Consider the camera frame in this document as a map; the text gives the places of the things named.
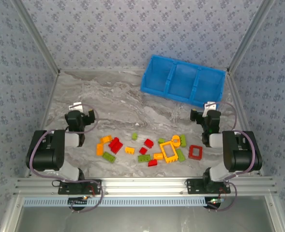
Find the orange lego arch piece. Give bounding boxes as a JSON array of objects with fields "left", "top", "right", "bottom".
[{"left": 171, "top": 135, "right": 182, "bottom": 148}]

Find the red lego window frame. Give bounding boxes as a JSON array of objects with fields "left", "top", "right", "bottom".
[{"left": 188, "top": 145, "right": 204, "bottom": 161}]

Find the yellow lego window frame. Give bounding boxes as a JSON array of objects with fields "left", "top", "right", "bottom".
[{"left": 159, "top": 141, "right": 180, "bottom": 164}]

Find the blue three-compartment plastic bin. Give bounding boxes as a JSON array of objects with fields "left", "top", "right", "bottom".
[{"left": 139, "top": 54, "right": 227, "bottom": 109}]

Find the small black electronics board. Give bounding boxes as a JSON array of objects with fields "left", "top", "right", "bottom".
[
  {"left": 68, "top": 196, "right": 88, "bottom": 211},
  {"left": 204, "top": 197, "right": 225, "bottom": 210}
]

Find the grey metal shelf panel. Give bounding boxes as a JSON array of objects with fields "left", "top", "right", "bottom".
[{"left": 14, "top": 206, "right": 276, "bottom": 232}]

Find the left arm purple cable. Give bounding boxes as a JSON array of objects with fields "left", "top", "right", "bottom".
[{"left": 29, "top": 104, "right": 104, "bottom": 213}]

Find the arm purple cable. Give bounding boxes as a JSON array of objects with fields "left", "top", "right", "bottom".
[
  {"left": 208, "top": 101, "right": 258, "bottom": 212},
  {"left": 29, "top": 104, "right": 104, "bottom": 213}
]

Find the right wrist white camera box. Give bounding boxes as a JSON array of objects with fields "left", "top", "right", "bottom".
[{"left": 204, "top": 101, "right": 217, "bottom": 112}]

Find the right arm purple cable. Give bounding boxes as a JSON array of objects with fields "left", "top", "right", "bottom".
[{"left": 208, "top": 101, "right": 258, "bottom": 212}]

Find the aluminium table edge rail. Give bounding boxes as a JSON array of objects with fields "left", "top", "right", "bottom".
[
  {"left": 225, "top": 70, "right": 264, "bottom": 176},
  {"left": 23, "top": 70, "right": 61, "bottom": 178}
]

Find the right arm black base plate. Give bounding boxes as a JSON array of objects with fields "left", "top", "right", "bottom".
[{"left": 185, "top": 178, "right": 231, "bottom": 195}]

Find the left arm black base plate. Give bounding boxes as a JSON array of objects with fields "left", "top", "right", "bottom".
[{"left": 58, "top": 179, "right": 102, "bottom": 195}]

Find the aluminium mounting rail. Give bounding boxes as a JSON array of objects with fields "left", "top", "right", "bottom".
[{"left": 13, "top": 177, "right": 278, "bottom": 196}]

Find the aluminium frame post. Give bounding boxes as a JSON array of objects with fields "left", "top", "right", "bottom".
[
  {"left": 226, "top": 0, "right": 276, "bottom": 73},
  {"left": 11, "top": 0, "right": 61, "bottom": 74}
]

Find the light blue slotted cable duct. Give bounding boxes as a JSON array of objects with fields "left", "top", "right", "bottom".
[{"left": 22, "top": 196, "right": 209, "bottom": 208}]

